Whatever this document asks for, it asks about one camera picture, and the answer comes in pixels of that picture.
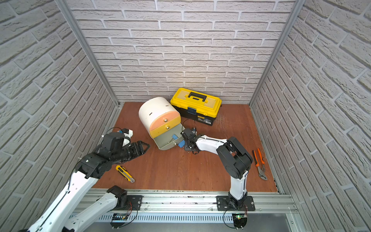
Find blue binder clip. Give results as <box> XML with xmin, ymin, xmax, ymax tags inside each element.
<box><xmin>178</xmin><ymin>141</ymin><xmax>185</xmax><ymax>148</ymax></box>
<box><xmin>172</xmin><ymin>134</ymin><xmax>179</xmax><ymax>145</ymax></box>

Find grey bottom drawer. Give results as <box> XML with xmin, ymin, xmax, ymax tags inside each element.
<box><xmin>154</xmin><ymin>124</ymin><xmax>184</xmax><ymax>150</ymax></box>

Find yellow drawer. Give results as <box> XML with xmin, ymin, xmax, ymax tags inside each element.
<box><xmin>149</xmin><ymin>121</ymin><xmax>180</xmax><ymax>138</ymax></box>

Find orange top drawer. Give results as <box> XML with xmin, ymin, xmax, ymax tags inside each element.
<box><xmin>149</xmin><ymin>111</ymin><xmax>180</xmax><ymax>131</ymax></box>

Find round white drawer cabinet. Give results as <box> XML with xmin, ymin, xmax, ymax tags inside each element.
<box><xmin>139</xmin><ymin>97</ymin><xmax>181</xmax><ymax>133</ymax></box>

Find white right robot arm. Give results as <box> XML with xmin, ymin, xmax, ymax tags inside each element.
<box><xmin>181</xmin><ymin>129</ymin><xmax>253</xmax><ymax>210</ymax></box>

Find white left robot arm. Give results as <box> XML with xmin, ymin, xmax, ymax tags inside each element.
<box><xmin>27</xmin><ymin>129</ymin><xmax>150</xmax><ymax>232</ymax></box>

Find yellow utility knife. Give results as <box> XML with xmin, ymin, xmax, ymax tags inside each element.
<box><xmin>116</xmin><ymin>165</ymin><xmax>135</xmax><ymax>183</ymax></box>

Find yellow black toolbox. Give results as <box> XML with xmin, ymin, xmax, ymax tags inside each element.
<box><xmin>171</xmin><ymin>88</ymin><xmax>222</xmax><ymax>126</ymax></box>

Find left circuit board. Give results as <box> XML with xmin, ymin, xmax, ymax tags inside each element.
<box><xmin>110</xmin><ymin>213</ymin><xmax>130</xmax><ymax>229</ymax></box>

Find circuit board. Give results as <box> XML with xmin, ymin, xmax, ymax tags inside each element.
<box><xmin>232</xmin><ymin>214</ymin><xmax>248</xmax><ymax>230</ymax></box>
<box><xmin>110</xmin><ymin>213</ymin><xmax>130</xmax><ymax>229</ymax></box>

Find right circuit board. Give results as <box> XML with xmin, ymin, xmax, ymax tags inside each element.
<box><xmin>232</xmin><ymin>214</ymin><xmax>248</xmax><ymax>230</ymax></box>

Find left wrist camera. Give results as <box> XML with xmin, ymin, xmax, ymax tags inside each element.
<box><xmin>100</xmin><ymin>129</ymin><xmax>133</xmax><ymax>155</ymax></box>

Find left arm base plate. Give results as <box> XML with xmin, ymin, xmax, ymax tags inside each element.
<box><xmin>109</xmin><ymin>195</ymin><xmax>143</xmax><ymax>211</ymax></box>

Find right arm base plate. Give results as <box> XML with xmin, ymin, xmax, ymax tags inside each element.
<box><xmin>216</xmin><ymin>195</ymin><xmax>256</xmax><ymax>212</ymax></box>

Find orange handled pliers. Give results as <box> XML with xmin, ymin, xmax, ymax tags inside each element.
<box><xmin>252</xmin><ymin>148</ymin><xmax>268</xmax><ymax>180</ymax></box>

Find aluminium rail frame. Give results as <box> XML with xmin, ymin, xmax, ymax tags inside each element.
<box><xmin>96</xmin><ymin>189</ymin><xmax>299</xmax><ymax>224</ymax></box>

